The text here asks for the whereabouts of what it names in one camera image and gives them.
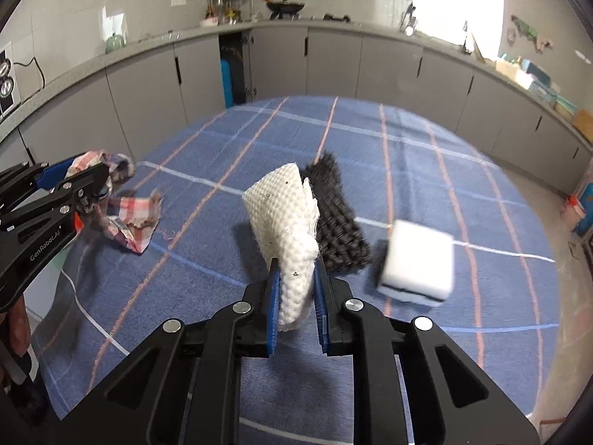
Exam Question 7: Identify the wooden cutting board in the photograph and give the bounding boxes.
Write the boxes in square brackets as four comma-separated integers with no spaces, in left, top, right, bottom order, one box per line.
[572,109,593,144]

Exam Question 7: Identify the white appliance with dials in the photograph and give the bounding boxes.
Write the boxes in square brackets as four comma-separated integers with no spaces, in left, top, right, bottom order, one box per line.
[0,42,21,119]

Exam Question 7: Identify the blue gas cylinder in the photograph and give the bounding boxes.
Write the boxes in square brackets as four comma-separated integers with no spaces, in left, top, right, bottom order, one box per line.
[221,58,235,108]
[574,185,593,237]

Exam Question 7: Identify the white storage box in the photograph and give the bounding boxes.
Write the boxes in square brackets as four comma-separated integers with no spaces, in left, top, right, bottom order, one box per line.
[496,58,533,89]

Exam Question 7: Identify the metal utensil holder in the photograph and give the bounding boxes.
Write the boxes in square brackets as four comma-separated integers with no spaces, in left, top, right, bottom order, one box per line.
[401,2,418,35]

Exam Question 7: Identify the light teal trash bin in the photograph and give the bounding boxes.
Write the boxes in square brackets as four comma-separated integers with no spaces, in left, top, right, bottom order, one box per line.
[23,241,70,320]

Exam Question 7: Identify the white sponge block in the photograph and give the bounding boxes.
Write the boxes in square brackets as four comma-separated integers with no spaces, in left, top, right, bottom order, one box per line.
[376,220,455,307]

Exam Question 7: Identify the blue plaid tablecloth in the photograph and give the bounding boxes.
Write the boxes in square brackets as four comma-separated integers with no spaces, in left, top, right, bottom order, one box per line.
[28,95,561,445]

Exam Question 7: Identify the black mesh cloth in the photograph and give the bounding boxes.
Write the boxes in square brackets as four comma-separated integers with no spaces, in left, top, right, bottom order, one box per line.
[301,151,371,272]

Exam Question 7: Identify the person's left hand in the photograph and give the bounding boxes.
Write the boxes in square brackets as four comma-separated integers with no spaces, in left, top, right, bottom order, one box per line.
[0,299,33,360]

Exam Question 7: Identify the blue storage box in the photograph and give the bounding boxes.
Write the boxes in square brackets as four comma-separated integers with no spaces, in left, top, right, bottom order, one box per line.
[526,62,557,85]

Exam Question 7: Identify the black power cable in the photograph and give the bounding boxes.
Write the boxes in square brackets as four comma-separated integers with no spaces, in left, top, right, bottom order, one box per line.
[11,57,44,103]

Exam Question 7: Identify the black wok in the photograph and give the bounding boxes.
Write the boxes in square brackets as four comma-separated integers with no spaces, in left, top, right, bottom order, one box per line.
[256,0,307,20]

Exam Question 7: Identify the white mesh cloth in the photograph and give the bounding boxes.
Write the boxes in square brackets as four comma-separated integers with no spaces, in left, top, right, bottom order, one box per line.
[242,162,321,332]

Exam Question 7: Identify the plaid checked rag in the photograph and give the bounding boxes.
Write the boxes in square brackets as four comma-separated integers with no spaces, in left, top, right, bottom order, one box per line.
[65,148,163,255]

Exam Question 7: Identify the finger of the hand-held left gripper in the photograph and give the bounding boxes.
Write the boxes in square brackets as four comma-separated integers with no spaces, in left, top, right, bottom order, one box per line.
[0,156,77,214]
[0,162,113,233]

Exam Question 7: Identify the grey kitchen base cabinets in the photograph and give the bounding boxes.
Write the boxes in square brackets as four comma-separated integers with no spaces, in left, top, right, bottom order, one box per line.
[0,25,593,195]

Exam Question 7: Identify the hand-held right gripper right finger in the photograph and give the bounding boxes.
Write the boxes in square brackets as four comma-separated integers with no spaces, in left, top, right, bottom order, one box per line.
[312,260,540,445]

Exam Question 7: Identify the metal spice rack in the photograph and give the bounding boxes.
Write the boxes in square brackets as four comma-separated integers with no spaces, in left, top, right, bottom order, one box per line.
[200,0,253,26]

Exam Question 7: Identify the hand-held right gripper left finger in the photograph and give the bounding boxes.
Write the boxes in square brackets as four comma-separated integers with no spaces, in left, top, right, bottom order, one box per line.
[60,260,283,445]

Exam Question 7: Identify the green wall decoration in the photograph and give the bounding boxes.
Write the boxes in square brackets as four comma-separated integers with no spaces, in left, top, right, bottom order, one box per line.
[511,15,554,51]

